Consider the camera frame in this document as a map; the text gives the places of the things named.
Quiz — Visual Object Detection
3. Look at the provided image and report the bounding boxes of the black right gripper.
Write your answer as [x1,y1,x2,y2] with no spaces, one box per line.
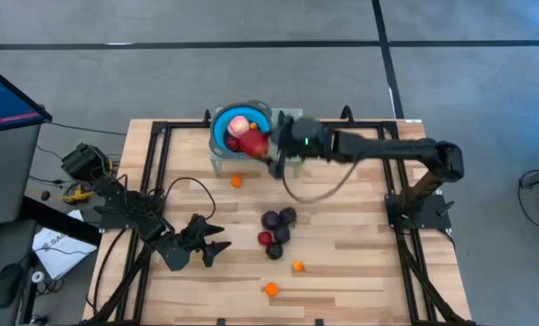
[259,116,338,178]

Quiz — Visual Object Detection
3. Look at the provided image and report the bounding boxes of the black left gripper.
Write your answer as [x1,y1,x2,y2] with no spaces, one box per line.
[156,215,233,272]

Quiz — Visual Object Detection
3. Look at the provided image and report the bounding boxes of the large red apple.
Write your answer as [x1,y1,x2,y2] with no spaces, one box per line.
[238,129,271,159]

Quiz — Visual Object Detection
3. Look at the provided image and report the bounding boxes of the pink peach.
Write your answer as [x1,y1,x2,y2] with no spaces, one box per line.
[226,115,251,139]

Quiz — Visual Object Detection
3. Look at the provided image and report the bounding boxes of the dark purple plum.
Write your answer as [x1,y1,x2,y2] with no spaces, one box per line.
[261,210,283,231]
[278,206,298,226]
[272,225,292,245]

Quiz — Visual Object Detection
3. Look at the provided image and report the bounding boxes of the pale green perforated riser shelf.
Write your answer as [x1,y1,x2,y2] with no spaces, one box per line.
[210,107,305,178]

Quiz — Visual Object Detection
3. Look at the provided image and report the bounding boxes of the blue collapsible bowl grey rim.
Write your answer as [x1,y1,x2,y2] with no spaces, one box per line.
[208,99,274,160]

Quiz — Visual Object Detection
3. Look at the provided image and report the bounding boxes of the shiny black plum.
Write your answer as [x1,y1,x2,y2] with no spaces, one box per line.
[265,242,284,261]

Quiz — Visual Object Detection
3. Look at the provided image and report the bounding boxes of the black desk bar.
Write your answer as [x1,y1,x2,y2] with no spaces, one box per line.
[19,195,103,248]

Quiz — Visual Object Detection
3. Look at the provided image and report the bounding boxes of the yellow clamp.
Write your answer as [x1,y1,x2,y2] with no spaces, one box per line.
[63,187,96,204]

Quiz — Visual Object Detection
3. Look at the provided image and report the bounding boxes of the white printed paper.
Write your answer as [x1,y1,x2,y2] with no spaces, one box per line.
[32,225,99,281]

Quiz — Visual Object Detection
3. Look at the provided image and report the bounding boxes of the black computer mouse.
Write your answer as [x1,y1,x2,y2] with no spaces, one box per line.
[0,263,24,310]

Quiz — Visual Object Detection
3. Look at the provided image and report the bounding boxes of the tilted computer monitor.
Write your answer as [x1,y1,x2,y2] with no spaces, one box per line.
[0,58,53,136]

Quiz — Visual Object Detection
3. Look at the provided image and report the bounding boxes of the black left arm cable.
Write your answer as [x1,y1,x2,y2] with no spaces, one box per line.
[162,176,218,222]

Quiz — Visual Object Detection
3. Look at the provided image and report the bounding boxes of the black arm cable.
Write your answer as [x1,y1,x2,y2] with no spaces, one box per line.
[162,176,218,222]
[281,160,360,205]

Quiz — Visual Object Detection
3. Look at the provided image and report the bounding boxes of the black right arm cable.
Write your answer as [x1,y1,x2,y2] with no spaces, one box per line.
[281,160,360,205]

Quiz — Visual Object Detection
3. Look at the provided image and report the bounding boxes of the thin black monitor cable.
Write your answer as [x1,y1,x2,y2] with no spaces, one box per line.
[46,120,130,137]

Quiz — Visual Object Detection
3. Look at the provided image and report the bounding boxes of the black floor cable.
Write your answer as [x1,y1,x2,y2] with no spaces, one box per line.
[516,180,539,233]

